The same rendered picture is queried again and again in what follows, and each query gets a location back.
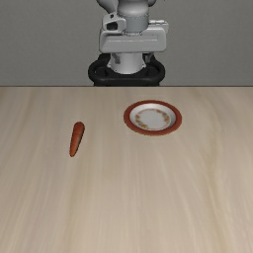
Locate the red-rimmed white plate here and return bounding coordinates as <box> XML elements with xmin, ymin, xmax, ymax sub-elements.
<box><xmin>123</xmin><ymin>99</ymin><xmax>183</xmax><ymax>136</ymax></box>

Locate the orange carrot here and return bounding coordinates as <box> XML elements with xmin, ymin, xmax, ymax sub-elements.
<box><xmin>68</xmin><ymin>121</ymin><xmax>86</xmax><ymax>158</ymax></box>

